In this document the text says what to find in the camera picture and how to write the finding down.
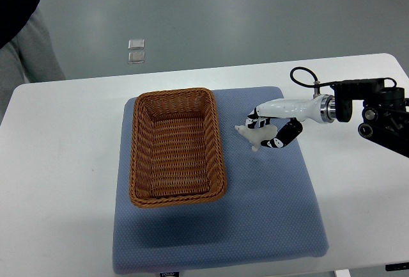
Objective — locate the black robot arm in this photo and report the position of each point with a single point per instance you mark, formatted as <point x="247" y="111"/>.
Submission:
<point x="385" y="107"/>

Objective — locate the white toy polar bear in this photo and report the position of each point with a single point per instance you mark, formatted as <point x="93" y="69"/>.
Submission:
<point x="256" y="136"/>

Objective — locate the person in grey trousers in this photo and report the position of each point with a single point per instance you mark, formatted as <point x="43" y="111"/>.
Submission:
<point x="26" y="49"/>

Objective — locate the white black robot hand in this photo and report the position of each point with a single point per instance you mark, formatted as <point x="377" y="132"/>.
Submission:
<point x="287" y="110"/>

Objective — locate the upper silver floor plate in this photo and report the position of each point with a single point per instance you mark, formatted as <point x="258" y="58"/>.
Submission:
<point x="136" y="43"/>

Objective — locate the black label tag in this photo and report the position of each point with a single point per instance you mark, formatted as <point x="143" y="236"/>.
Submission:
<point x="170" y="274"/>

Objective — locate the brown wicker basket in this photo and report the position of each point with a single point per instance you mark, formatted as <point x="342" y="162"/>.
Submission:
<point x="176" y="155"/>

